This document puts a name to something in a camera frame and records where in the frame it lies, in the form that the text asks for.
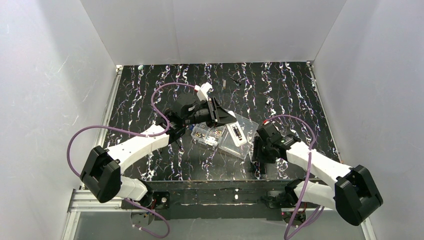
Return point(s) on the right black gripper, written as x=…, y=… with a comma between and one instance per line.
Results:
x=258, y=151

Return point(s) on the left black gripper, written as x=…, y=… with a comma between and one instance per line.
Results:
x=214, y=111

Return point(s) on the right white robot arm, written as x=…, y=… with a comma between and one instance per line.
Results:
x=351, y=191

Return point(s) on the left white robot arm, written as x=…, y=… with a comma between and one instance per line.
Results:
x=103, y=169

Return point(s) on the clear plastic screw box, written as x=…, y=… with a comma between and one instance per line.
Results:
x=220, y=138

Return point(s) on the black hex key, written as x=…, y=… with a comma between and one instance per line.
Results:
x=236, y=81

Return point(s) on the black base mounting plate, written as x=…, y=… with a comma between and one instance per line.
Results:
x=219, y=199

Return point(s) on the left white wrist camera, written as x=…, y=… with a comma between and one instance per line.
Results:
x=202, y=91

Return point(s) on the aluminium frame rail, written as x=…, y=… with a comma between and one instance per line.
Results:
x=73, y=217

